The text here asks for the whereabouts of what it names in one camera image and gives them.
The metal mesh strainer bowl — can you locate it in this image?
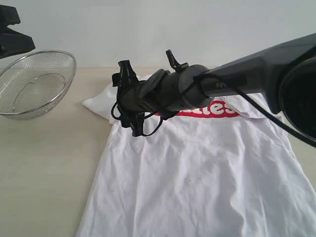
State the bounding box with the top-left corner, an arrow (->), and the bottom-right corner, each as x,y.
0,50 -> 77,120

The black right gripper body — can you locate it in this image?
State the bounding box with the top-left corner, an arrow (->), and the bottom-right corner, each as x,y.
116,74 -> 158,128

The white t-shirt red lettering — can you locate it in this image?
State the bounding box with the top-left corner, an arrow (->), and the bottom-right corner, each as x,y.
76,85 -> 316,237

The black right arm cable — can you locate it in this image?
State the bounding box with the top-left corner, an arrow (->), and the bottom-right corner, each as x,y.
111,49 -> 316,149

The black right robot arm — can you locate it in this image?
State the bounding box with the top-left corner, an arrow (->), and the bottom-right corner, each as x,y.
112,34 -> 316,139

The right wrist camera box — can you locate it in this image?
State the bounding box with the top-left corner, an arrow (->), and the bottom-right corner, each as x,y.
112,60 -> 139,87

